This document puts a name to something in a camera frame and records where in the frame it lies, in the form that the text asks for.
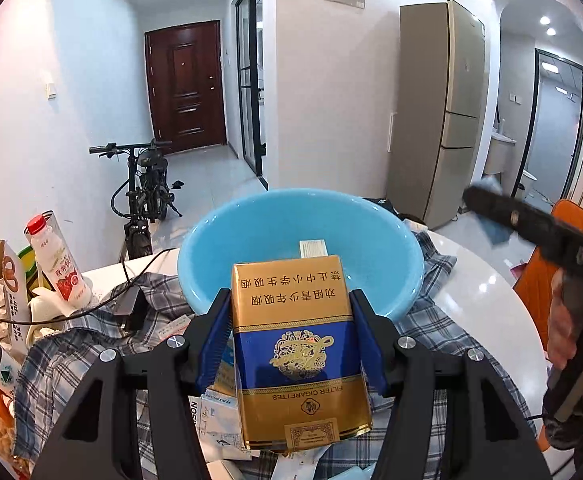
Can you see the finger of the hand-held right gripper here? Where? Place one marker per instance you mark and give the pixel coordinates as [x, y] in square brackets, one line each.
[511, 215]

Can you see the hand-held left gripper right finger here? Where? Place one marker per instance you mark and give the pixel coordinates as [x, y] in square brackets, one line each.
[371, 355]

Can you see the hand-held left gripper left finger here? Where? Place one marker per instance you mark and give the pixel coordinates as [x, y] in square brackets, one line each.
[214, 345]

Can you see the blue gold cigarette box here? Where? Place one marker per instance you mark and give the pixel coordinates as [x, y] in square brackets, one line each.
[296, 350]

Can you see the blue plastic basin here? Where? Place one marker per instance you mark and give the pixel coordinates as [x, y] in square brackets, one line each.
[271, 225]

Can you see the person's right hand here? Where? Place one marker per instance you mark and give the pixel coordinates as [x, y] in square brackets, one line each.
[556, 325]

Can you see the orange chair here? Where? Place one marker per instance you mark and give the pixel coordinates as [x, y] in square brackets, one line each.
[536, 270]

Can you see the white sink cabinet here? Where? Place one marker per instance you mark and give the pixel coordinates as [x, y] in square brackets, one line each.
[500, 155]

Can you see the light blue white box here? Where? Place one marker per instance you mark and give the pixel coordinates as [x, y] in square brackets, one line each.
[211, 425]

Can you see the black power adapter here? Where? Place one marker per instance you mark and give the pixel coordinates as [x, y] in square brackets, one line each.
[131, 307]

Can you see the white small box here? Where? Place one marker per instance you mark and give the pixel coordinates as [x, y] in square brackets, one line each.
[314, 248]

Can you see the blue plaid shirt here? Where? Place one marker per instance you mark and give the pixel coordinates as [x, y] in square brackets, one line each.
[86, 350]

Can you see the beige refrigerator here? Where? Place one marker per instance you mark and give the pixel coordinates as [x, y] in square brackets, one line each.
[431, 110]

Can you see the crumpled white paper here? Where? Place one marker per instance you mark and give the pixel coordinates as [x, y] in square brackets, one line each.
[43, 310]

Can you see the red cap milk bottle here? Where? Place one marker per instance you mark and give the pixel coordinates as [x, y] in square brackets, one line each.
[58, 265]

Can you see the black electric bicycle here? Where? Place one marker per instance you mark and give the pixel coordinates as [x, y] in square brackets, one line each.
[144, 185]

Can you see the metal can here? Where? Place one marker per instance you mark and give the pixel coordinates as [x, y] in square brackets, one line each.
[60, 230]

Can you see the green yellow packet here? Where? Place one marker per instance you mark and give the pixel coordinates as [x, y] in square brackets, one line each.
[30, 265]

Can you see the open cardboard box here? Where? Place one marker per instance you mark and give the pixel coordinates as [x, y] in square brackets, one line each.
[13, 280]

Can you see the green white carton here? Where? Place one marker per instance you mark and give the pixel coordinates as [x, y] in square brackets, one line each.
[3, 375]

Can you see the brown wooden door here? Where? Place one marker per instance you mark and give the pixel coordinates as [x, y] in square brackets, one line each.
[186, 85]

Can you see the black framed glass door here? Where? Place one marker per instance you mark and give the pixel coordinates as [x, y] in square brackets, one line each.
[251, 85]

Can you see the white wall fixture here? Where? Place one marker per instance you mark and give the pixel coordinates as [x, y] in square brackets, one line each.
[392, 135]

